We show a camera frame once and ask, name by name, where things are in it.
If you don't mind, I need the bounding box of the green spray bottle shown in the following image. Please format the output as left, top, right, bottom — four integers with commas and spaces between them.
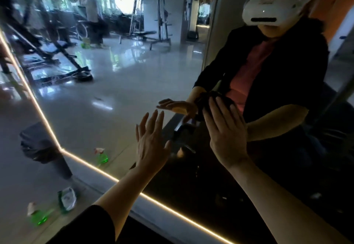
26, 200, 55, 227

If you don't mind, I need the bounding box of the dark brown cleaning cloth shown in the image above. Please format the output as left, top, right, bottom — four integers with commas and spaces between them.
194, 91, 236, 121

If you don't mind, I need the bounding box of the person's right forearm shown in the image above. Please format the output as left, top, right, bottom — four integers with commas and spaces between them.
228, 159, 350, 244

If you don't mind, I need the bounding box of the person's left forearm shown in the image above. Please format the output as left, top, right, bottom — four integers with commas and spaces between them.
93, 165, 168, 240

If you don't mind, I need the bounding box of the dark grey plastic bin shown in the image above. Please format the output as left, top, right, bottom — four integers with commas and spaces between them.
19, 120, 74, 180

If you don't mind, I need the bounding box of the person's left hand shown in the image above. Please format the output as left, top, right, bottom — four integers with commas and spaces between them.
135, 109, 174, 176

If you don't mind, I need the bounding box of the person's right hand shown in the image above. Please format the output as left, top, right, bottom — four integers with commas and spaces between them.
202, 96, 250, 171

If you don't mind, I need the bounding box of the large wall mirror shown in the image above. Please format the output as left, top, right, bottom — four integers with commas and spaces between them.
0, 0, 354, 244

